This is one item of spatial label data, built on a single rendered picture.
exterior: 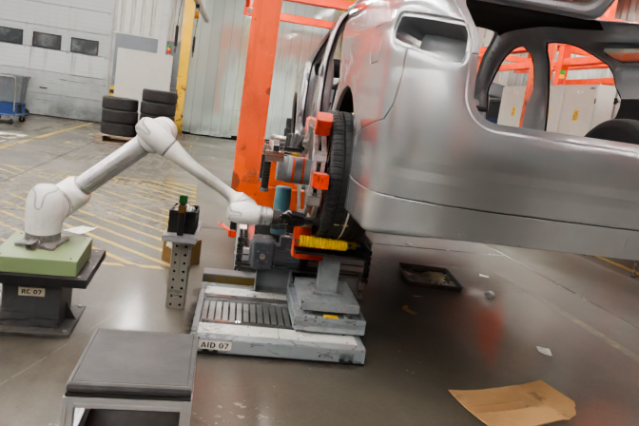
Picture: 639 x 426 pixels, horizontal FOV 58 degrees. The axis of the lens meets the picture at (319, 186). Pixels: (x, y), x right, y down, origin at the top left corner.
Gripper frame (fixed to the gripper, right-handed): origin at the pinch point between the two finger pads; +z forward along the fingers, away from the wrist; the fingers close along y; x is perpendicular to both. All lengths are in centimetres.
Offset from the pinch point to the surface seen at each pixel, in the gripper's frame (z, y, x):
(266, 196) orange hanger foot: -20, -46, 45
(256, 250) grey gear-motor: -23, -51, 10
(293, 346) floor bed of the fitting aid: -4, -27, -53
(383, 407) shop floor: 32, -6, -84
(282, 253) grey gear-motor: -8, -54, 11
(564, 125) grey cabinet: 352, -224, 333
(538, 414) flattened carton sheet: 102, -6, -83
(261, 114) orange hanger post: -29, -13, 78
